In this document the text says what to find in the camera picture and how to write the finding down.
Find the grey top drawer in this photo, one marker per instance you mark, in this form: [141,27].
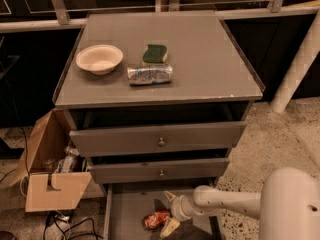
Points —
[157,139]

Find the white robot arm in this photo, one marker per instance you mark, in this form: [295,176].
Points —
[287,208]

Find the grey bottom drawer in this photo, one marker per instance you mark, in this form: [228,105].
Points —
[129,203]

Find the plastic bottles in box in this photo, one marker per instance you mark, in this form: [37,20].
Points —
[71,162]

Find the green yellow sponge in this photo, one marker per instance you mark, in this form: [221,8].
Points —
[155,54]

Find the silver crushed can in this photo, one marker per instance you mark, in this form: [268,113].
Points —
[150,75]

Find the metal window railing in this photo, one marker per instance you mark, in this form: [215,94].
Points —
[37,15]

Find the grey drawer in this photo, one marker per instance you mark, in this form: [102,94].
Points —
[157,139]
[156,171]
[129,203]

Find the brown cardboard box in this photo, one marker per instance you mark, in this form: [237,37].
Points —
[47,190]

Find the grey drawer cabinet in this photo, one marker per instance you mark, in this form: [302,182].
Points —
[212,81]

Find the red coke can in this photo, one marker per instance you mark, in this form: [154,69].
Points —
[156,219]

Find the grey middle drawer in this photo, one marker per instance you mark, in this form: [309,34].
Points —
[156,171]

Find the white paper bowl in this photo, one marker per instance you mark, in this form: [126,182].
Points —
[99,59]

